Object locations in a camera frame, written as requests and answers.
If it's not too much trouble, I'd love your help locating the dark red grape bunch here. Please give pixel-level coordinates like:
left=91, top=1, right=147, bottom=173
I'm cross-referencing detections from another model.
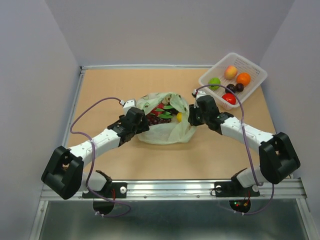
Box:
left=147, top=115, right=172, bottom=126

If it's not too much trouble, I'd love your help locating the yellow lemon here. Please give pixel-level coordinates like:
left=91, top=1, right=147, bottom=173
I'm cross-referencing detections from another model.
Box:
left=176, top=112, right=183, bottom=123

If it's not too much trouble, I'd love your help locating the red dragon fruit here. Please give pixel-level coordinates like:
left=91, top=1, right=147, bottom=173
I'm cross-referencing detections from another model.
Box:
left=149, top=103, right=174, bottom=119

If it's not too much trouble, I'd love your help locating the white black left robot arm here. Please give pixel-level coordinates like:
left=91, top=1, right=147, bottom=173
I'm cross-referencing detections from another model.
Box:
left=41, top=107, right=149, bottom=200

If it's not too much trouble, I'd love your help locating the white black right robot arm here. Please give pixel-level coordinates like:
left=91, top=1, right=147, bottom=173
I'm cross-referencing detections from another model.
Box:
left=188, top=91, right=301, bottom=195

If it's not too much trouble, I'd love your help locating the peach fruit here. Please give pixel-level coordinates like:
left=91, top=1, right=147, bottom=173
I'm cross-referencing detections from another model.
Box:
left=224, top=65, right=238, bottom=80

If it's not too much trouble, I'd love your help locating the orange fruit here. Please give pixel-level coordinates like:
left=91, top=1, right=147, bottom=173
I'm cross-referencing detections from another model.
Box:
left=236, top=72, right=251, bottom=87

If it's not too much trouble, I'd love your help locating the red tomato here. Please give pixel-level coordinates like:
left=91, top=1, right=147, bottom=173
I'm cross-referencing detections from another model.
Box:
left=222, top=92, right=237, bottom=105

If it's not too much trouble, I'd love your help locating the green apple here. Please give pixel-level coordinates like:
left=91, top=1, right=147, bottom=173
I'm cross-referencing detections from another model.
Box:
left=208, top=77, right=221, bottom=91

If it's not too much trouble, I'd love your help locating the white plastic basket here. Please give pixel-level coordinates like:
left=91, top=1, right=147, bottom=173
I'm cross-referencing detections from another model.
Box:
left=198, top=52, right=268, bottom=111

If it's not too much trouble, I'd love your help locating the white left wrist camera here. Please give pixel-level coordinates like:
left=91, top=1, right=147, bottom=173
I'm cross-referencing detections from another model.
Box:
left=120, top=99, right=136, bottom=115

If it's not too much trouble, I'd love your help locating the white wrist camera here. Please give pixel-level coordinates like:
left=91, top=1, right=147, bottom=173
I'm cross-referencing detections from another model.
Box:
left=120, top=99, right=136, bottom=115
left=192, top=89, right=207, bottom=100

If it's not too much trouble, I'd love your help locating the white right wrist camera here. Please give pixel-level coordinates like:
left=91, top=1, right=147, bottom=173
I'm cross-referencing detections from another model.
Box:
left=192, top=89, right=207, bottom=100

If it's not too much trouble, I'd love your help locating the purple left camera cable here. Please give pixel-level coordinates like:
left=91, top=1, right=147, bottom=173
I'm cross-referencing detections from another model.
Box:
left=69, top=96, right=132, bottom=218

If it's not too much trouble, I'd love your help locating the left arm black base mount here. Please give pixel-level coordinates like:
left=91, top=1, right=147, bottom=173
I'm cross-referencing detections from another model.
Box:
left=88, top=181, right=128, bottom=199

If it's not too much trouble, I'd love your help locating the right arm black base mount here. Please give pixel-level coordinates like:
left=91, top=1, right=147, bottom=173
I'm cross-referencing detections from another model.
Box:
left=210, top=181, right=260, bottom=198

